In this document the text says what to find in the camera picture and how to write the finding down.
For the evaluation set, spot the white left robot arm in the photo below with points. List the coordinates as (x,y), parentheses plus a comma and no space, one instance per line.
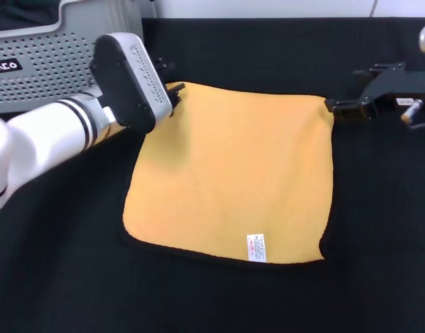
(42,138)

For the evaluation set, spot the yellow towel with black hem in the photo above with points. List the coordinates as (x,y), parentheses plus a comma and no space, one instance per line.
(233,173)

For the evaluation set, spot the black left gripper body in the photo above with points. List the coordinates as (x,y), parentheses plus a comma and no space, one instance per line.
(165,69)

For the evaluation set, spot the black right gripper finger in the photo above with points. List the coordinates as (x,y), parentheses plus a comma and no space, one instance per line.
(351,110)
(378,69)

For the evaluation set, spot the grey perforated storage box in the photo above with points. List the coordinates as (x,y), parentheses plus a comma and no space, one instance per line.
(42,69)

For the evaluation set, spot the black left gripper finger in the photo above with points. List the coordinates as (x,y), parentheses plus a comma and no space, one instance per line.
(175,87)
(175,104)

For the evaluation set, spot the black cloth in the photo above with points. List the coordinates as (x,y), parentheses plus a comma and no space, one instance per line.
(21,14)

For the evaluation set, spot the black tablecloth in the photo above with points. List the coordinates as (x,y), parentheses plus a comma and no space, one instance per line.
(371,225)

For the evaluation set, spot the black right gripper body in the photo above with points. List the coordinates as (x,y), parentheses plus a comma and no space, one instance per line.
(399,92)

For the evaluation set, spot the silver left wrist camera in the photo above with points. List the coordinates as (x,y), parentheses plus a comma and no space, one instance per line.
(129,83)

